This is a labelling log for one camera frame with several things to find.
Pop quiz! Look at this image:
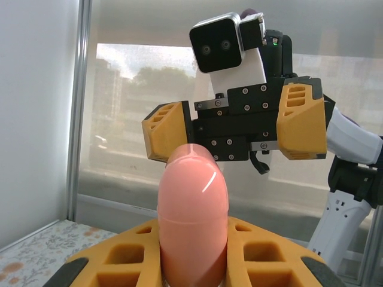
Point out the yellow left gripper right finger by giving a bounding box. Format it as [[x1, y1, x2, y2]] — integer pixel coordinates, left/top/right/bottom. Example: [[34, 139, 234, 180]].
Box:
[[226, 215, 348, 287]]

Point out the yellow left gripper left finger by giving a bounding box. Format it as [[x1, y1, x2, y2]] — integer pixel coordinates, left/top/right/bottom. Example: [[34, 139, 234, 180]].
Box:
[[41, 216, 165, 287]]

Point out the pink earbud charging case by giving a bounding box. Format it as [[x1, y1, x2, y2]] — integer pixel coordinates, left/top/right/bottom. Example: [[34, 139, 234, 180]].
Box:
[[157, 143, 230, 287]]

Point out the aluminium frame post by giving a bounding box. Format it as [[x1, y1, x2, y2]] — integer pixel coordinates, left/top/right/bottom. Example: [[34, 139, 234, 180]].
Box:
[[67, 0, 93, 224]]

